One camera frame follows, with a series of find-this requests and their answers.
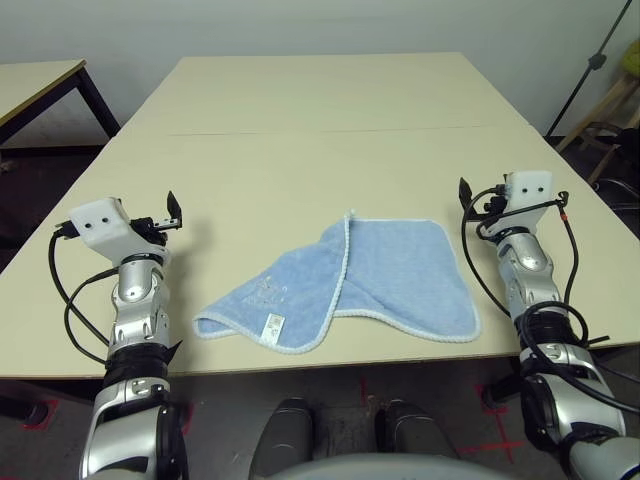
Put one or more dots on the light blue towel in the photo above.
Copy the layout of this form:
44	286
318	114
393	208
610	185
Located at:
390	270

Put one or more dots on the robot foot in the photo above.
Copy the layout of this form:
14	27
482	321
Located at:
282	435
415	430

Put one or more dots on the beige side table black frame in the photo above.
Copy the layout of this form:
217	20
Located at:
35	82

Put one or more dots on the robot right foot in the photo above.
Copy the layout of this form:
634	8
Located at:
415	430

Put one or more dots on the wooden stool green cushion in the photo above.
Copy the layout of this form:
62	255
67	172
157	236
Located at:
612	95

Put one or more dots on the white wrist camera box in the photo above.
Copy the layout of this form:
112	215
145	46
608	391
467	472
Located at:
530	187
100	225

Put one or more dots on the black tripod stand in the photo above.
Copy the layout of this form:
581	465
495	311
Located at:
595	61

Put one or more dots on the black office chair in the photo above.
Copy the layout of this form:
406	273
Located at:
622	192

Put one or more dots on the black table leg base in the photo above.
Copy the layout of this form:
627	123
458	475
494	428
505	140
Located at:
25	405
502	387

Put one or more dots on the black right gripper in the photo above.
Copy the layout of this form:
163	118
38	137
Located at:
487	210

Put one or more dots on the grey robot torso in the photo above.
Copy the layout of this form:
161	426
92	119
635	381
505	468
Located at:
385	470

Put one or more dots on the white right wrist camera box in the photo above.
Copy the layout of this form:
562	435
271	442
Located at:
530	187

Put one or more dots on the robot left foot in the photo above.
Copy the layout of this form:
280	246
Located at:
282	435

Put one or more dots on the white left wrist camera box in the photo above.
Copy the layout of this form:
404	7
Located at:
100	225

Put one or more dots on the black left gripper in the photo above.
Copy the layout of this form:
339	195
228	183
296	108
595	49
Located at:
150	230

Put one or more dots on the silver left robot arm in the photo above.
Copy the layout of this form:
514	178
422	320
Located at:
137	295

